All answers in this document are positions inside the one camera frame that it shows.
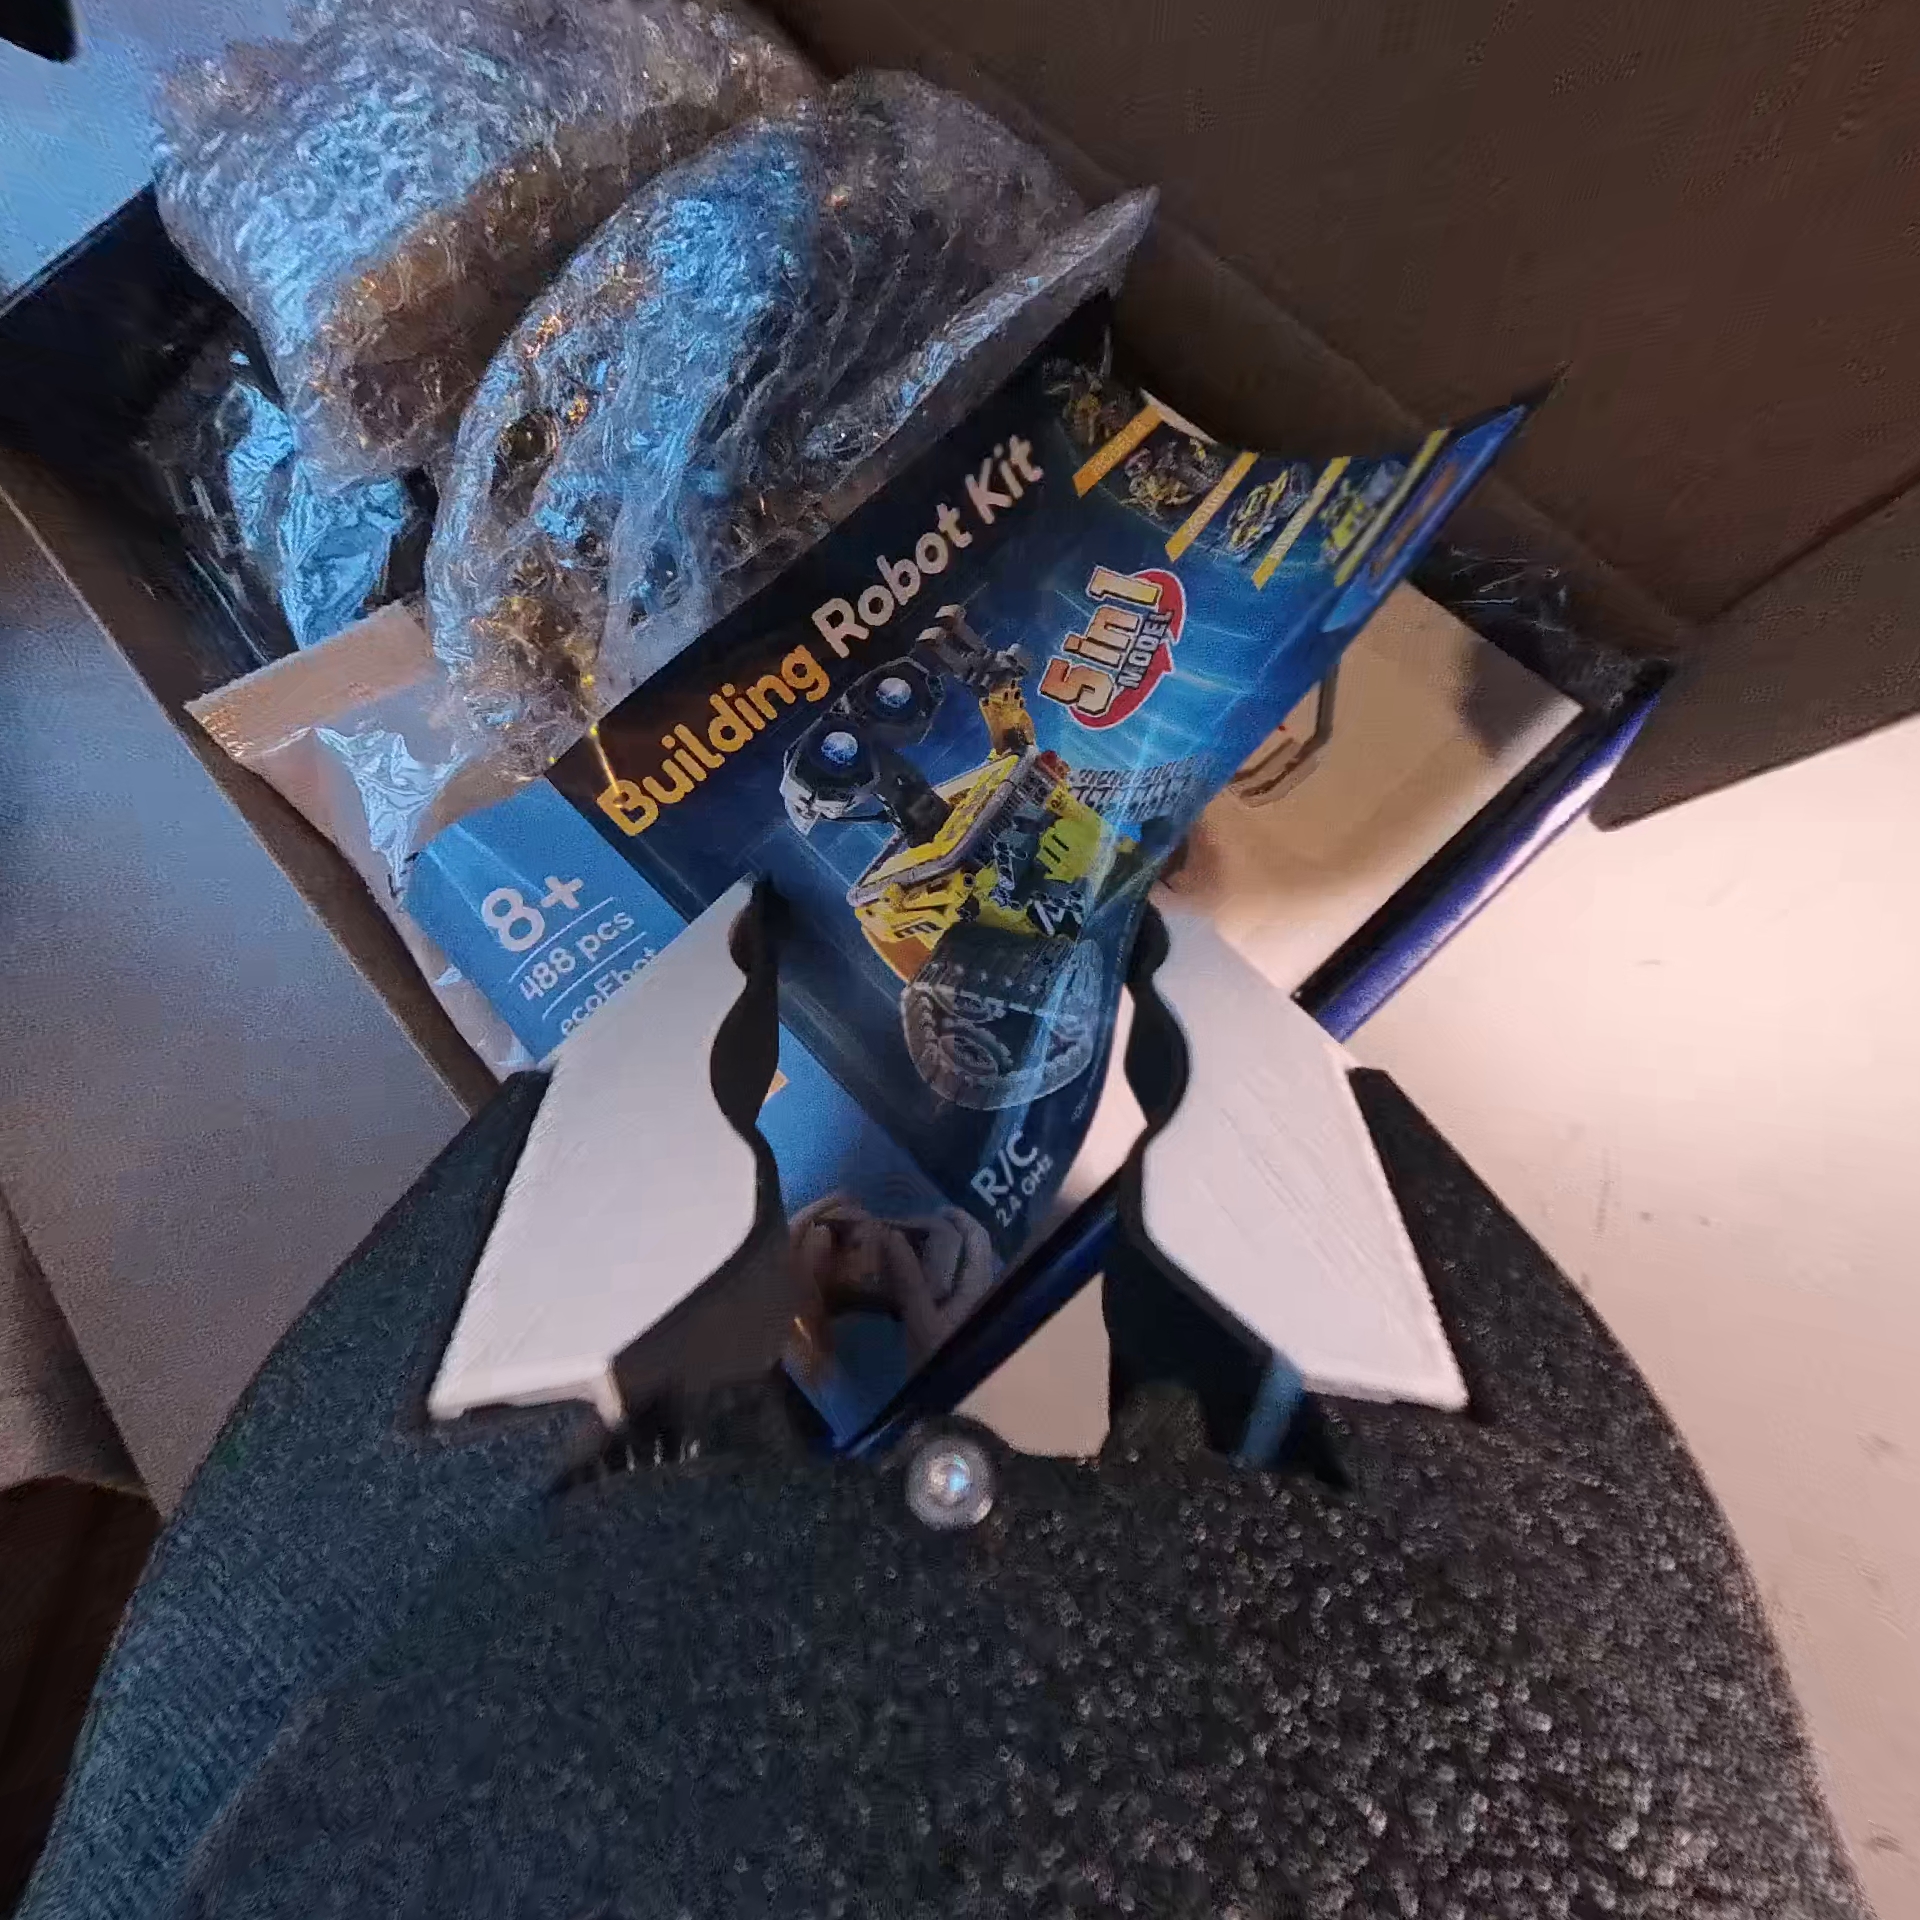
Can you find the blue cardboard kit box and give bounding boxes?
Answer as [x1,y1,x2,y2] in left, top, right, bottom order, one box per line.
[0,0,1920,1456]

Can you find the bubble wrap bag blue parts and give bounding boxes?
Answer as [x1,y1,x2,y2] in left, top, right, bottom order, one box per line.
[424,75,1162,783]

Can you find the blue robot kit booklet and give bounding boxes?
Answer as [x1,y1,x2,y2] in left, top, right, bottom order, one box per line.
[404,394,1548,1456]

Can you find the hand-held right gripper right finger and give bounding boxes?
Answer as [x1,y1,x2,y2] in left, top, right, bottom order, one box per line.
[1112,891,1473,1465]

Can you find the white labelled parts bag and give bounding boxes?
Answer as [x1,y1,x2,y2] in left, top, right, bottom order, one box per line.
[187,599,505,917]

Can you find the grey desk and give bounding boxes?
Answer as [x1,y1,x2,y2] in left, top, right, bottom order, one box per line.
[0,496,1920,1920]

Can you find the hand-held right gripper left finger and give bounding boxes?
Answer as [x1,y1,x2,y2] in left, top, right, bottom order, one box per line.
[428,882,798,1431]

